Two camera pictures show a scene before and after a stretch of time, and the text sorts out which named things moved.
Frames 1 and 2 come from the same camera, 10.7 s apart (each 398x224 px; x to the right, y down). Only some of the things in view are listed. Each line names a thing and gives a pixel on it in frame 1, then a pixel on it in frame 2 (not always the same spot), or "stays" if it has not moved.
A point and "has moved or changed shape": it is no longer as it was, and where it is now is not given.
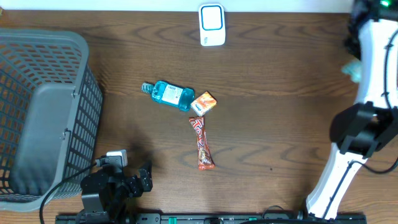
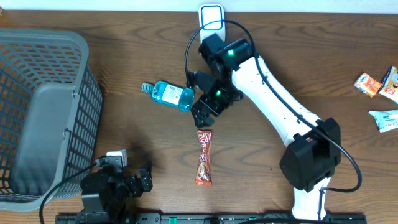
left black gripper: x=135 y=188 stays
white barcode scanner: x=212 y=24 stays
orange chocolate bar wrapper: x=204 y=158 has moved or changed shape
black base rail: x=212 y=218 stays
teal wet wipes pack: x=354 y=70 has moved or changed shape
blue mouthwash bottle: x=170 y=94 stays
